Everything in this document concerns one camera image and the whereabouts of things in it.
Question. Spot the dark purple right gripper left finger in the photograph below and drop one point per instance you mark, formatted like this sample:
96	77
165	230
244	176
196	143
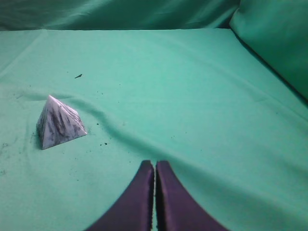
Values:
133	210

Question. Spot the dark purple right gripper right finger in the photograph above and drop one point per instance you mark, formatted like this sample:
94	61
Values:
176	210

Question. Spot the white marbled square pyramid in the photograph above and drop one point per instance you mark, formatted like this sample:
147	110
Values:
58	123

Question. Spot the green backdrop cloth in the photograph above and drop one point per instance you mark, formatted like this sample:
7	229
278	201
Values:
276	30

